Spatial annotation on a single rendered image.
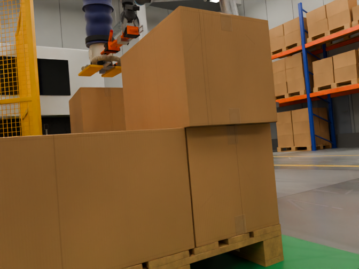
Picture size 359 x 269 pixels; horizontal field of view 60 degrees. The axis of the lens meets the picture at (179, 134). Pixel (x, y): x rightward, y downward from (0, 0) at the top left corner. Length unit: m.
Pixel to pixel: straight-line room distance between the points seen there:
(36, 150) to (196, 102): 0.50
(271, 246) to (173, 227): 0.45
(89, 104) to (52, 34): 9.66
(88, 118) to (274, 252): 1.53
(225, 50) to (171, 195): 0.54
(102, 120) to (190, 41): 1.37
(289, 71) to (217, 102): 9.06
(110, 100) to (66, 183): 1.51
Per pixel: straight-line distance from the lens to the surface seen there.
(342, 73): 9.21
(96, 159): 0.92
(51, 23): 12.04
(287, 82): 10.13
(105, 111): 2.34
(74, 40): 12.03
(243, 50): 1.21
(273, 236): 1.33
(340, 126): 10.60
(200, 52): 1.09
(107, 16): 2.62
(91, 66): 2.39
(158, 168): 0.99
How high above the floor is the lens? 0.49
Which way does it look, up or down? 2 degrees up
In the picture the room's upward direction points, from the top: 5 degrees counter-clockwise
